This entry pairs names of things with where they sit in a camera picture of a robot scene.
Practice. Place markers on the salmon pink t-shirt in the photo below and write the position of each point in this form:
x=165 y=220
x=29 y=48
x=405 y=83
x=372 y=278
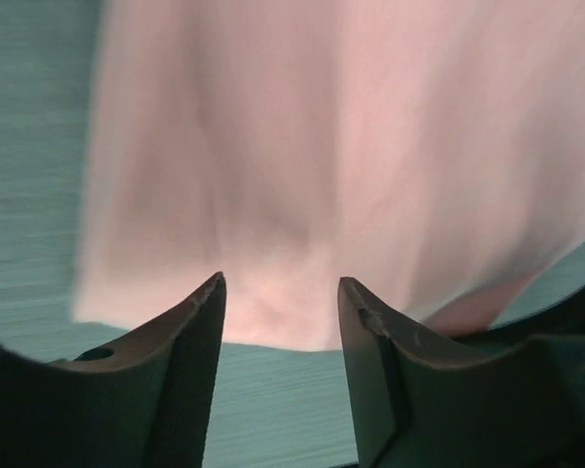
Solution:
x=435 y=150

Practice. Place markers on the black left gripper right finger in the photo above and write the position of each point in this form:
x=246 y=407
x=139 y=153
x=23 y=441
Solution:
x=513 y=396

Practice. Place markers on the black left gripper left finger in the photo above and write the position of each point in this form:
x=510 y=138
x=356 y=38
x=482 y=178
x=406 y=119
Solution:
x=141 y=400

